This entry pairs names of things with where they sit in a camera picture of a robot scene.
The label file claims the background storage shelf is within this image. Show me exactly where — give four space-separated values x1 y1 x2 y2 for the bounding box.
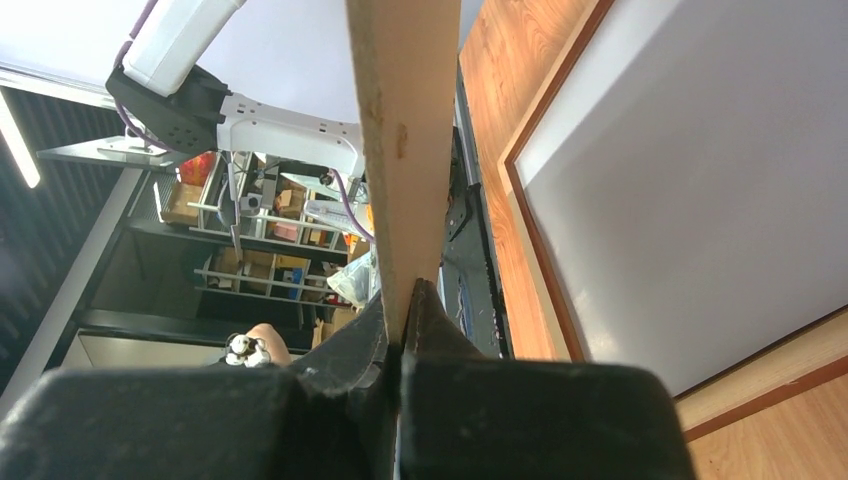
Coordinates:
145 153 352 308

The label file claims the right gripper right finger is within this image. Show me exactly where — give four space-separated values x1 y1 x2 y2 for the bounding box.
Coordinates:
400 279 696 479

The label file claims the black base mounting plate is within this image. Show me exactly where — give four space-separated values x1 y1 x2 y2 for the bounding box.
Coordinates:
439 128 513 359

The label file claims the brown cardboard backing sheet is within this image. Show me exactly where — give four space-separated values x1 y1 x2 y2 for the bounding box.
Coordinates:
346 1 461 345

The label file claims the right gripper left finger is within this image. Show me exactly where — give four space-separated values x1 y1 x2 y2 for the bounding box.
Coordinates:
1 298 389 479

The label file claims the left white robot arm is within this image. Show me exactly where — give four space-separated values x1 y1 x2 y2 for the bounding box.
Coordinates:
105 1 366 178

